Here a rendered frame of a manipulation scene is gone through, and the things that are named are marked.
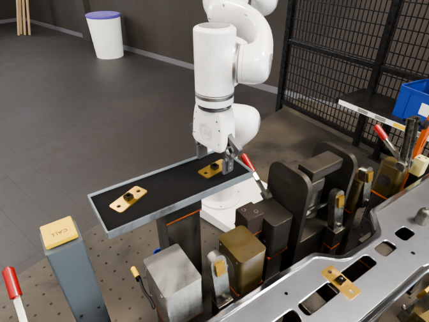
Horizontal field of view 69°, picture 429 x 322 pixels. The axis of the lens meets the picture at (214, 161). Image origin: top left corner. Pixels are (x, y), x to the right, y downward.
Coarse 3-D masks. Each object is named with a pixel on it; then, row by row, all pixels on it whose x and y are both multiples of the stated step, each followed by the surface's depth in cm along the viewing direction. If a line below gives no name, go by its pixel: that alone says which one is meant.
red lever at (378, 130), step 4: (376, 128) 101; (380, 128) 101; (376, 132) 102; (380, 132) 101; (384, 132) 100; (380, 136) 101; (384, 136) 100; (384, 140) 100; (388, 140) 100; (388, 144) 100; (392, 144) 100; (392, 148) 99; (392, 152) 99; (396, 152) 99; (396, 156) 99
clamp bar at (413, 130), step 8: (408, 120) 91; (416, 120) 92; (424, 120) 89; (408, 128) 92; (416, 128) 93; (424, 128) 89; (408, 136) 93; (416, 136) 94; (408, 144) 93; (400, 152) 96; (408, 152) 94; (400, 160) 97; (408, 160) 98; (408, 168) 99
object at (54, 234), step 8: (48, 224) 64; (56, 224) 64; (64, 224) 64; (72, 224) 64; (48, 232) 62; (56, 232) 62; (64, 232) 62; (72, 232) 62; (48, 240) 60; (56, 240) 60; (64, 240) 61; (48, 248) 60
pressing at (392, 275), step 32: (416, 192) 97; (384, 224) 85; (416, 224) 85; (320, 256) 76; (352, 256) 76; (384, 256) 77; (416, 256) 77; (256, 288) 69; (288, 288) 70; (384, 288) 70; (224, 320) 64; (256, 320) 64; (320, 320) 64; (352, 320) 64
